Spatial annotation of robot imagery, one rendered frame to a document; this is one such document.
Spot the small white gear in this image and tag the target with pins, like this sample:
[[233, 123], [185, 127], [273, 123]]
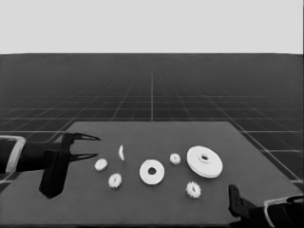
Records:
[[98, 166], [190, 191], [172, 160], [111, 181]]

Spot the large thick white disc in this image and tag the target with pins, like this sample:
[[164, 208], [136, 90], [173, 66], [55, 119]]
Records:
[[213, 166]]

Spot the thin white T-shaped piece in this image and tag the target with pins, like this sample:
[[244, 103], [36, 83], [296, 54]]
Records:
[[121, 153]]

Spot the white round carrier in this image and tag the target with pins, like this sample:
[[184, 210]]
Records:
[[152, 180]]

